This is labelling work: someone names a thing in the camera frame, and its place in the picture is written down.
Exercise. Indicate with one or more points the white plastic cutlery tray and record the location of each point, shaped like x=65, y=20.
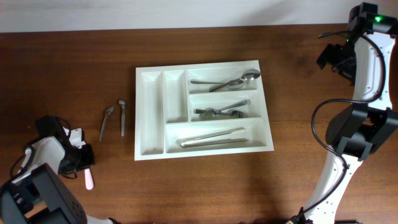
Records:
x=165, y=100

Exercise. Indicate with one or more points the steel kitchen tongs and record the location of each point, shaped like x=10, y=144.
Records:
x=211, y=139

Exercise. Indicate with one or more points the small steel teaspoon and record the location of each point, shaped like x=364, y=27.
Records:
x=107, y=113
x=122, y=104

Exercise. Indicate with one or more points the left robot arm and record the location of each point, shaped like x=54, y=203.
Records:
x=36, y=193

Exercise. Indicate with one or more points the small steel teaspoon left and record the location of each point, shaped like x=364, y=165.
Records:
x=107, y=113

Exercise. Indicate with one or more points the steel fork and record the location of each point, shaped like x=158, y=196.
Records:
x=209, y=113
x=232, y=113

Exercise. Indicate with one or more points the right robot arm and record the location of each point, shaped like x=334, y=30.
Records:
x=368, y=121

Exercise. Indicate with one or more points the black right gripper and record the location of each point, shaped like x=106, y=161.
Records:
x=325, y=56

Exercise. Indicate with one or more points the small steel teaspoon right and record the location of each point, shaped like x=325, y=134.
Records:
x=122, y=104

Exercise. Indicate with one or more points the pink plastic knife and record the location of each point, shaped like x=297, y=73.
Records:
x=89, y=182

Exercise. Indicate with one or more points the steel tablespoon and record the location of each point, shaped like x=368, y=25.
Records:
x=233, y=86
x=250, y=74

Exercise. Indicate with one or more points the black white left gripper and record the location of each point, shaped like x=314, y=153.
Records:
x=82, y=157

